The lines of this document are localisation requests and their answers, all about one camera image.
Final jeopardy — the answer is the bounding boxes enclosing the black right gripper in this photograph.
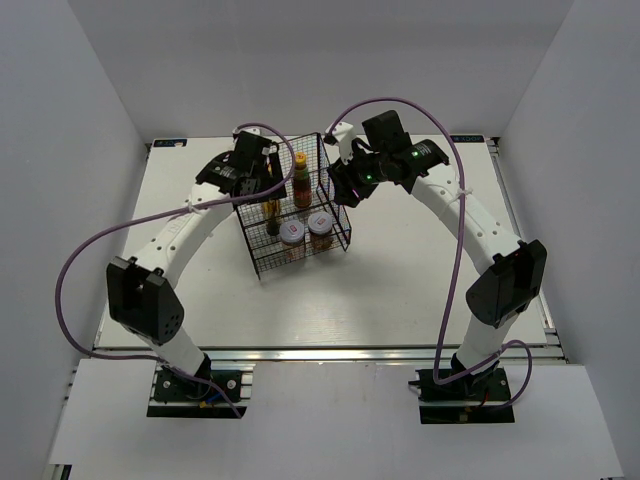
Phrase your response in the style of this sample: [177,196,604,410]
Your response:
[327,142,388,209]

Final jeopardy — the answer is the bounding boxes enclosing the red chili sauce bottle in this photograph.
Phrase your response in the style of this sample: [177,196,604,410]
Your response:
[293,152,312,209]

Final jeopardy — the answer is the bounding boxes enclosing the black cap pepper shaker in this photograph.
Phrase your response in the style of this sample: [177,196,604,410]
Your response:
[261,199,281,236]

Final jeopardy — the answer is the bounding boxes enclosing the orange jar white lid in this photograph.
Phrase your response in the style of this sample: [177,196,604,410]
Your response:
[307,211,333,252]

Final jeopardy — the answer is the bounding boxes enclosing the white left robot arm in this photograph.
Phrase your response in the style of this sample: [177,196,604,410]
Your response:
[106,131,283,399]

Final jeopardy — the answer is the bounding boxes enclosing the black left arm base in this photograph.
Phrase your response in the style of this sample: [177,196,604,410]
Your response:
[146,361,253,420]

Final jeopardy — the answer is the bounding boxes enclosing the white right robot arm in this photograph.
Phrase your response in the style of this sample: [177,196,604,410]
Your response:
[324,110,547,399]

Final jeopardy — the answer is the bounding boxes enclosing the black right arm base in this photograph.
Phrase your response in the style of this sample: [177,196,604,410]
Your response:
[408,368,515,425]

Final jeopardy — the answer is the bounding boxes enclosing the blue label sticker right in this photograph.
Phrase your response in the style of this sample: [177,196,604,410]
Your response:
[451,134,485,143]

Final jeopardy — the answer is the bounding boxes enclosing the blue label sticker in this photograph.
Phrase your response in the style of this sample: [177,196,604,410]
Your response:
[152,138,187,148]
[451,134,485,143]

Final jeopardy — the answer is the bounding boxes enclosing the blue label sticker left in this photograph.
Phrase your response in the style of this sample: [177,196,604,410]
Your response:
[152,138,187,148]

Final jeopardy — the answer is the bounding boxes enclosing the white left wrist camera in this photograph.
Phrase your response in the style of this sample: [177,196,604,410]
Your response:
[232,126,262,138]

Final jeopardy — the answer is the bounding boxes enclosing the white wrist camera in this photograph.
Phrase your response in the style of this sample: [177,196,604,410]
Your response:
[232,126,262,138]
[323,121,357,165]

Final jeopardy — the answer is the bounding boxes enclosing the black wire tiered rack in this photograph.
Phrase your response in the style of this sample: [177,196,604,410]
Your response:
[236,133,352,275]

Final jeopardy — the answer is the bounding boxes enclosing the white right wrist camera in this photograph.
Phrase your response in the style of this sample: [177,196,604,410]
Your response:
[323,121,357,165]

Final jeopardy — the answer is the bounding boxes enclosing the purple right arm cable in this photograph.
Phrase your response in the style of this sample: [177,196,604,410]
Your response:
[324,96,534,412]

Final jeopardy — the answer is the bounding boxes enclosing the aluminium front rail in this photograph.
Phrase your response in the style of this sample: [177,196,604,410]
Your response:
[98,344,565,361]

